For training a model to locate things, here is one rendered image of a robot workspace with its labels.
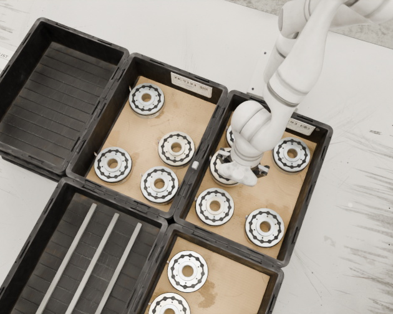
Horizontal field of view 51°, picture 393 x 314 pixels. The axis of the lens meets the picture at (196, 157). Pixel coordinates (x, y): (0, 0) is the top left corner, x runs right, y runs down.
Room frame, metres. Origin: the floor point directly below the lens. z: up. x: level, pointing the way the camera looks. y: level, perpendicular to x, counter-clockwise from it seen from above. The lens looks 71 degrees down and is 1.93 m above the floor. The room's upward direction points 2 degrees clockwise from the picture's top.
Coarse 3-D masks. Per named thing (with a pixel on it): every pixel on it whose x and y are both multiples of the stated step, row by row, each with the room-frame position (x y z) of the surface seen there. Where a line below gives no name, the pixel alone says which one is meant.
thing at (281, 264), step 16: (240, 96) 0.53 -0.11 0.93; (224, 112) 0.48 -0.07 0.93; (208, 144) 0.39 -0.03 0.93; (320, 160) 0.36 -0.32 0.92; (192, 176) 0.29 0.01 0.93; (304, 208) 0.22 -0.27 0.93; (192, 224) 0.17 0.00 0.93; (224, 240) 0.14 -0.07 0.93; (256, 256) 0.10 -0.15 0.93; (288, 256) 0.10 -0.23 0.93
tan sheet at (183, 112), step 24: (168, 96) 0.57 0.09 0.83; (192, 96) 0.57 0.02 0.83; (120, 120) 0.49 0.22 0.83; (144, 120) 0.49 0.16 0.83; (168, 120) 0.49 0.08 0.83; (192, 120) 0.50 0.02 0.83; (120, 144) 0.41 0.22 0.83; (144, 144) 0.42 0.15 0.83; (144, 168) 0.34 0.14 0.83; (120, 192) 0.27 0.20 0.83
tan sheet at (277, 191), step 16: (224, 144) 0.42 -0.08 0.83; (208, 176) 0.33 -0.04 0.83; (272, 176) 0.33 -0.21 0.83; (288, 176) 0.33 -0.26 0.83; (304, 176) 0.34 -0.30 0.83; (240, 192) 0.28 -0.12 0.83; (256, 192) 0.29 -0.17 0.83; (272, 192) 0.29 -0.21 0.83; (288, 192) 0.29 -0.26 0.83; (192, 208) 0.23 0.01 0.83; (240, 208) 0.24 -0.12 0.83; (256, 208) 0.24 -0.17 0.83; (272, 208) 0.24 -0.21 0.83; (288, 208) 0.24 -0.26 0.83; (240, 224) 0.19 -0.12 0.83; (240, 240) 0.15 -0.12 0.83; (272, 256) 0.11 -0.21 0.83
